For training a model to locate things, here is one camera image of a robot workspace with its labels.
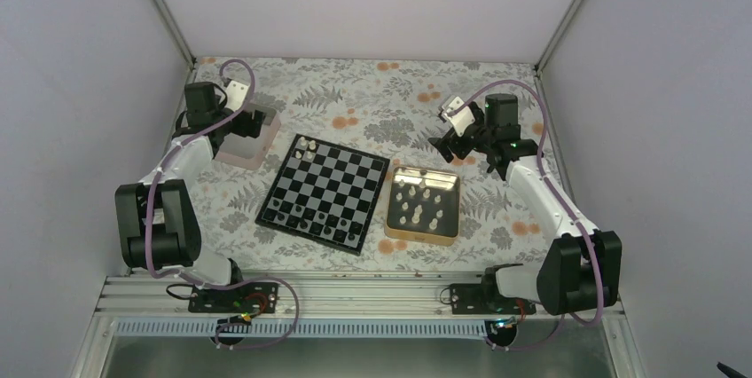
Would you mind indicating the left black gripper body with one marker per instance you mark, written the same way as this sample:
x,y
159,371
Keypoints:
x,y
244,127

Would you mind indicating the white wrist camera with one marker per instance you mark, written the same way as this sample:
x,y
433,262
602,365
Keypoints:
x,y
457,114
236,94

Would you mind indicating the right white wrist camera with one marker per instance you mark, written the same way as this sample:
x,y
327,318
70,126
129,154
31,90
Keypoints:
x,y
457,114

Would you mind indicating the black white chess board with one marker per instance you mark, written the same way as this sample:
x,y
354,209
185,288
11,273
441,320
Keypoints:
x,y
329,200

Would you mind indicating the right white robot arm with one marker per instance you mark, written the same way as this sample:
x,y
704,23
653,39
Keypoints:
x,y
581,269

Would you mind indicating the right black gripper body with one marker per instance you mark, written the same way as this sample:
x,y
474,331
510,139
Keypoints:
x,y
449,138

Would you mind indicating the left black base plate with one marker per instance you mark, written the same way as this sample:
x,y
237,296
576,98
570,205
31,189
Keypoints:
x,y
250,299

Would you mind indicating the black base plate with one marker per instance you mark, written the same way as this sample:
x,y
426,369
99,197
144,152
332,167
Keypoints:
x,y
474,299
250,299

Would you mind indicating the aluminium mounting rail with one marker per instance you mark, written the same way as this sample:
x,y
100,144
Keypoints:
x,y
322,295

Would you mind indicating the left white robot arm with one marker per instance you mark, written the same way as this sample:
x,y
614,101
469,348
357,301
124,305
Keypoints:
x,y
158,228

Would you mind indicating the pink metal tin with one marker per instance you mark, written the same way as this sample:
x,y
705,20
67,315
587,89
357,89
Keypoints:
x,y
249,140

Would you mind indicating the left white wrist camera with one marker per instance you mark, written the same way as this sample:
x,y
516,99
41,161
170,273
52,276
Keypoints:
x,y
236,94

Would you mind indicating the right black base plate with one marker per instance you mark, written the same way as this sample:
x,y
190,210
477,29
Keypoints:
x,y
474,299

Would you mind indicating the yellow metal tin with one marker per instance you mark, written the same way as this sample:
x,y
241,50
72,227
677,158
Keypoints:
x,y
423,206

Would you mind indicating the floral table mat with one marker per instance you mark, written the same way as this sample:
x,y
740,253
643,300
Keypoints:
x,y
382,107

